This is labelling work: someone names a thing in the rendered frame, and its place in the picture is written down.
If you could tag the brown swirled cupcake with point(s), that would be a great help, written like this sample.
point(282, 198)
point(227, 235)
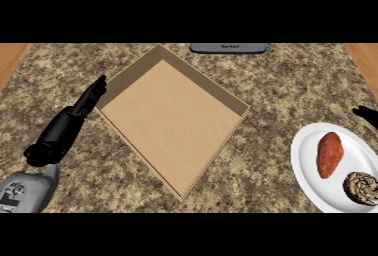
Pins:
point(361, 187)

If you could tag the white round plate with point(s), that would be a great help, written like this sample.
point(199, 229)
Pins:
point(314, 173)

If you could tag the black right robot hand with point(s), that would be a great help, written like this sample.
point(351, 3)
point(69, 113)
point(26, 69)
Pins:
point(369, 113)

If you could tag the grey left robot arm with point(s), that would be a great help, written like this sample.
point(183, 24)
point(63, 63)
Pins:
point(23, 195)

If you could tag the brown cardboard box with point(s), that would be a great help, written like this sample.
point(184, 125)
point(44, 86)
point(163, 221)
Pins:
point(171, 120)

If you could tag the dark grey appliance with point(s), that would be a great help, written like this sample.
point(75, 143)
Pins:
point(228, 47)

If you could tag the orange sweet potato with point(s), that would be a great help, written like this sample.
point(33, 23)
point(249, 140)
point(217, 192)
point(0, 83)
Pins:
point(329, 155)

